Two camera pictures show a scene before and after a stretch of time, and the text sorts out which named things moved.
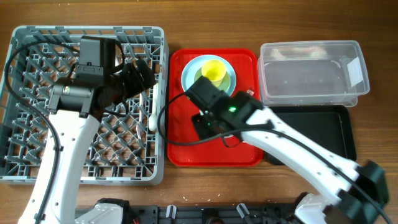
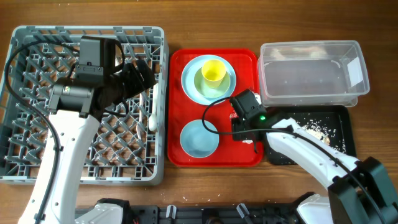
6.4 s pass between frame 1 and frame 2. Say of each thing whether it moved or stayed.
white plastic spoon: stayed
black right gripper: moved
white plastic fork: stayed
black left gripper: stayed
